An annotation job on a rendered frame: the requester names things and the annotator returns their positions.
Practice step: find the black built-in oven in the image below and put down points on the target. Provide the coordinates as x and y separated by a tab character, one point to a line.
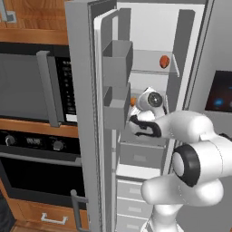
42	178

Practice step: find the grey freezer door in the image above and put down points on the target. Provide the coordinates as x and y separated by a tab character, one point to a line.
81	114

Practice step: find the wooden cupboard door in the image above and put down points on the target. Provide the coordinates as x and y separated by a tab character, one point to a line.
36	15

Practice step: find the grey fridge door with display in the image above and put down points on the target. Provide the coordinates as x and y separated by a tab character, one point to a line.
211	45

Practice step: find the wooden drawer front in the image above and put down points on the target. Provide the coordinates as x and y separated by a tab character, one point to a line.
30	211

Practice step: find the clear freezer rack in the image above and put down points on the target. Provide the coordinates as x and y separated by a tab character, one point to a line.
148	62

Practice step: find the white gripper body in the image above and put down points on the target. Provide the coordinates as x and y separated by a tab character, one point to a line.
135	112

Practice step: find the black oven knob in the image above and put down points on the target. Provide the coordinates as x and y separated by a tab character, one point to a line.
10	140
58	145

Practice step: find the black microwave oven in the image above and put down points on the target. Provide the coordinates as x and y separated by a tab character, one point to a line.
21	87

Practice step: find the orange tangerine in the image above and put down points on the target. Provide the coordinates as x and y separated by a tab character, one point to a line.
133	101

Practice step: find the large grey freezer drawer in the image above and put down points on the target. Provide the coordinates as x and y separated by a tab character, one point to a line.
140	155

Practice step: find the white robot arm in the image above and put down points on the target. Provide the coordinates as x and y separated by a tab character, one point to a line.
193	160

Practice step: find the small grey door bin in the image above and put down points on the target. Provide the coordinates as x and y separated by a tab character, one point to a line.
114	110

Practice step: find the small grey freezer drawer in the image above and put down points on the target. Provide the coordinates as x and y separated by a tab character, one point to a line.
130	225
131	207
128	190

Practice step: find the large grey door bin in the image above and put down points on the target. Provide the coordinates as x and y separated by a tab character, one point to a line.
116	62

